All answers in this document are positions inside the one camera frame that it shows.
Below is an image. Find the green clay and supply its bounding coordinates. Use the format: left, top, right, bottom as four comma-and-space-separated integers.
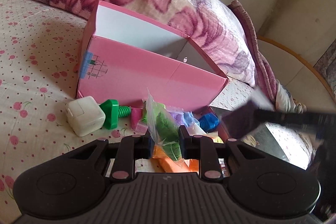
146, 90, 182, 161

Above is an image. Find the green plastic toy bolt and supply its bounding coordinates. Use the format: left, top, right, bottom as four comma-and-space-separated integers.
99, 100, 131, 130

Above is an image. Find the white square power adapter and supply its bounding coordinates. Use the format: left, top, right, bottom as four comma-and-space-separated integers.
66, 96, 105, 137

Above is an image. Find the blue plastic toy nut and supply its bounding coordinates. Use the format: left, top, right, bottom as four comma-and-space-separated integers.
199, 113, 219, 133

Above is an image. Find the orange clay pack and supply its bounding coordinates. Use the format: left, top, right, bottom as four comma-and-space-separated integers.
152, 145, 199, 173

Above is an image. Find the purple clay pack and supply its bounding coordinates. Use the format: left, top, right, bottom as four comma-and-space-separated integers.
168, 110, 185, 126

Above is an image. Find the pink clay pack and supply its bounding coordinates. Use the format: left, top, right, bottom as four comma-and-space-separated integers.
130, 107, 148, 134

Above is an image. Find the white pillow with print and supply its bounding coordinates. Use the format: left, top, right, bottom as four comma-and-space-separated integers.
275, 81, 306, 113

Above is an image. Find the pink open cardboard box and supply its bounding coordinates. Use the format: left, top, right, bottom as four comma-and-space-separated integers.
76, 1, 228, 111

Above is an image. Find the cherry print bed sheet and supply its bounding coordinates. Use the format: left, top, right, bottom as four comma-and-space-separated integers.
0, 0, 253, 222

